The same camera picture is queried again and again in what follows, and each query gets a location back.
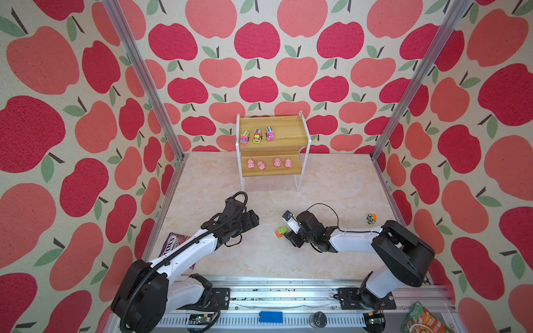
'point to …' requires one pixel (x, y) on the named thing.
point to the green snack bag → (421, 320)
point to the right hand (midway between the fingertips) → (291, 233)
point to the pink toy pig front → (288, 163)
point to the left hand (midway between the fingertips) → (255, 224)
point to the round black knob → (318, 319)
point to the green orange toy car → (371, 218)
